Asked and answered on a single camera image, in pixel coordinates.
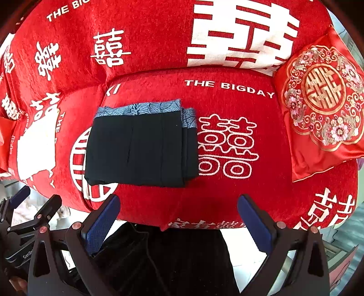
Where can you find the red embroidered cushion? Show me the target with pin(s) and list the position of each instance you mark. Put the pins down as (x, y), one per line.
(321, 88)

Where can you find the person's black clothing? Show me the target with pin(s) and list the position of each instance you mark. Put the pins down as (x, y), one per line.
(184, 261)

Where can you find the person's left hand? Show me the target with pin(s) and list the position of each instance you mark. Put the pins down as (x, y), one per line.
(17, 286)

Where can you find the pink slipper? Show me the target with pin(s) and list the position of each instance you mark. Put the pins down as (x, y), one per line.
(341, 273)

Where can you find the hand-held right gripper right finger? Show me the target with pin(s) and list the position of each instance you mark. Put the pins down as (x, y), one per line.
(256, 224)

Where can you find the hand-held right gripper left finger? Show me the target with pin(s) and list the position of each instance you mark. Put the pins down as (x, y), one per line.
(101, 224)

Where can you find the white fluffy rug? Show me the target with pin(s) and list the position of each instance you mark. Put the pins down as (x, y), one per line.
(31, 207)

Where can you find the black pants with blue waistband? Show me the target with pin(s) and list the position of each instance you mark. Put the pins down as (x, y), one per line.
(136, 150)

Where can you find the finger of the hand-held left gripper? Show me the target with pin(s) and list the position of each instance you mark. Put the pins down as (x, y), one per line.
(20, 196)
(52, 203)

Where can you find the red printed sofa cover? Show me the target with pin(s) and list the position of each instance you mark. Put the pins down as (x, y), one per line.
(227, 187)

